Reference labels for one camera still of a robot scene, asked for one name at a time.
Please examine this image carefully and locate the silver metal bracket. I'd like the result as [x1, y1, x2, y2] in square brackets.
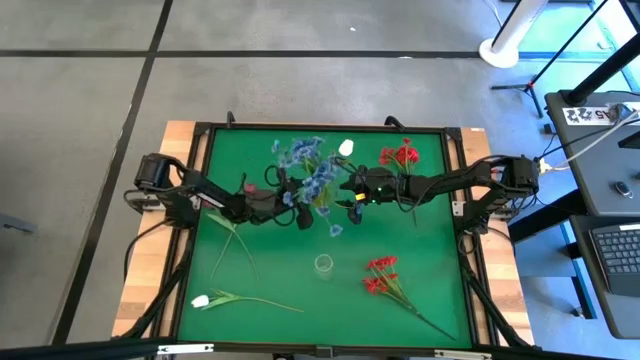
[433, 349, 494, 360]
[157, 342, 215, 357]

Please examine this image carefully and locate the white cable with plug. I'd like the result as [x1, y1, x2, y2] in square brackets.
[537, 110, 640, 172]

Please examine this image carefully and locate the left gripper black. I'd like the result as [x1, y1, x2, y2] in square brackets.
[243, 168, 316, 232]

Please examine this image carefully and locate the thick black pole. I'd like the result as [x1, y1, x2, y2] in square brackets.
[558, 29, 640, 107]

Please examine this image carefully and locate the black laptop keyboard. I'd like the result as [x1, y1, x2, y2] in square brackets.
[588, 222, 640, 299]

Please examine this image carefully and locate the blue desk leg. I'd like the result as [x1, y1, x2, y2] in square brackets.
[558, 219, 597, 321]

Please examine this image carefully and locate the blue artificial flower bunch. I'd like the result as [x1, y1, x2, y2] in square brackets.
[282, 158, 346, 239]
[271, 136, 326, 174]

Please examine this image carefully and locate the grey furniture leg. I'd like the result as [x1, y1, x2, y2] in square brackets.
[0, 212, 37, 235]

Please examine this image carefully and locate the white pedestal stand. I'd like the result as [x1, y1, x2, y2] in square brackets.
[478, 0, 551, 70]

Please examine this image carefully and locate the green table mat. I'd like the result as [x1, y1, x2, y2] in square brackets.
[177, 127, 474, 350]

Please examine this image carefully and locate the red artificial flower bunch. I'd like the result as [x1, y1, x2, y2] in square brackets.
[361, 255, 457, 342]
[378, 137, 421, 227]

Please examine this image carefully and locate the grey desk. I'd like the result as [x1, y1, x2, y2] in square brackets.
[543, 90, 640, 340]

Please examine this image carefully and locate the white artificial tulip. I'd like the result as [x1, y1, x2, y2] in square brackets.
[332, 138, 356, 211]
[190, 288, 305, 315]

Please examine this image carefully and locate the black metal table frame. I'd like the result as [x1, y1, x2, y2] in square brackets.
[117, 119, 534, 359]

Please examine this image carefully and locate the wooden table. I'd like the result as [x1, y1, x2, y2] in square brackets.
[112, 119, 535, 349]

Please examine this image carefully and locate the black tripod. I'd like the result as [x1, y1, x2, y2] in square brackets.
[490, 0, 611, 120]

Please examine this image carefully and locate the clear glass vase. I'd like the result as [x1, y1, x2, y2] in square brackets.
[313, 253, 335, 281]

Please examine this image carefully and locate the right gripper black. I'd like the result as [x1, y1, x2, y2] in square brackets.
[339, 166, 402, 226]

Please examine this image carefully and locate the white printed label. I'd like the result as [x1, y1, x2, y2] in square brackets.
[562, 104, 622, 126]

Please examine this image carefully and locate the green artificial tulip stem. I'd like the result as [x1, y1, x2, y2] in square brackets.
[204, 212, 260, 281]

